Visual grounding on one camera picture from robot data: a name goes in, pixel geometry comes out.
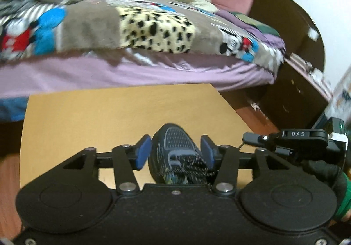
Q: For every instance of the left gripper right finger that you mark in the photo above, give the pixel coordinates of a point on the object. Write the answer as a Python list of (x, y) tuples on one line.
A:
[(226, 161)]

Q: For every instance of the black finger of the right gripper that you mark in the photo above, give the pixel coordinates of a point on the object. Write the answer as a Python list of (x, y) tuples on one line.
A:
[(259, 141)]

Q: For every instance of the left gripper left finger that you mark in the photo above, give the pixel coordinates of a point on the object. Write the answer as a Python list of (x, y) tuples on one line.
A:
[(123, 160)]

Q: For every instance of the black speckled shoelace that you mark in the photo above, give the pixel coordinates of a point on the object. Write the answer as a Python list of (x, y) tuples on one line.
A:
[(193, 170)]

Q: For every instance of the dark blue sneaker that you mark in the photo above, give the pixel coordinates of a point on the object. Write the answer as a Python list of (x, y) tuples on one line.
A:
[(168, 144)]

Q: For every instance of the dark wooden nightstand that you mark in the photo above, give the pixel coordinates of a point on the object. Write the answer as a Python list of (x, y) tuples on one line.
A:
[(294, 100)]

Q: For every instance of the items on nightstand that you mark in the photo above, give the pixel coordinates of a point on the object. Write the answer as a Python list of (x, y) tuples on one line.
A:
[(313, 75)]

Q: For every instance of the dark wooden headboard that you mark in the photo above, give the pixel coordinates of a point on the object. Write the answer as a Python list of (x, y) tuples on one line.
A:
[(296, 27)]

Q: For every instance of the folded purple green blanket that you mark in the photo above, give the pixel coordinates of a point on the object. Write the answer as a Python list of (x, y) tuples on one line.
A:
[(259, 30)]

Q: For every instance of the purple bed sheet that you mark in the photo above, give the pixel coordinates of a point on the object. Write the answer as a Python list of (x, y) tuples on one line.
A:
[(67, 72)]

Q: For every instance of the cartoon patchwork blanket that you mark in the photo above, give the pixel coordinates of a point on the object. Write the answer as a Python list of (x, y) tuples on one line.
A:
[(156, 25)]

